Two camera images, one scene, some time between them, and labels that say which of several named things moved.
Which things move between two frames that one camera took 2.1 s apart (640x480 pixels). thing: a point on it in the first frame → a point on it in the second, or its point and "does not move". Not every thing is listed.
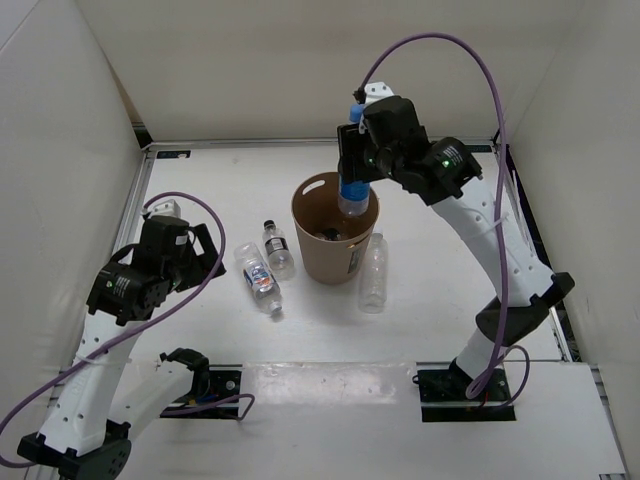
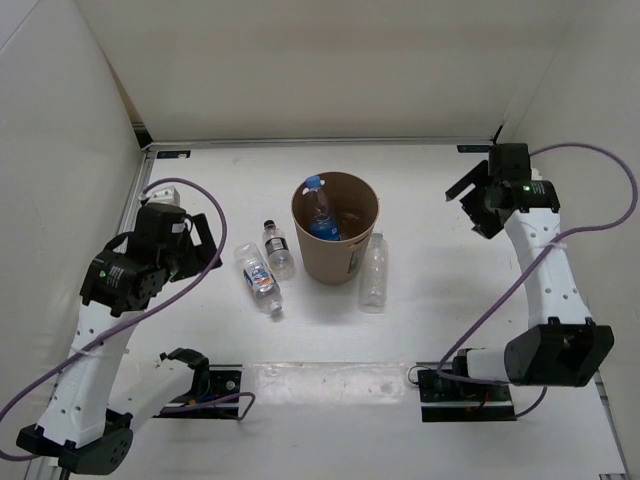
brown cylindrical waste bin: [333, 245] does not move
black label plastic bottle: [281, 262] does not move
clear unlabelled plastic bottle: [373, 275] does not move
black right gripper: [351, 143] → [485, 224]
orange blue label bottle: [260, 277] does not move
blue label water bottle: [353, 195] → [322, 227]
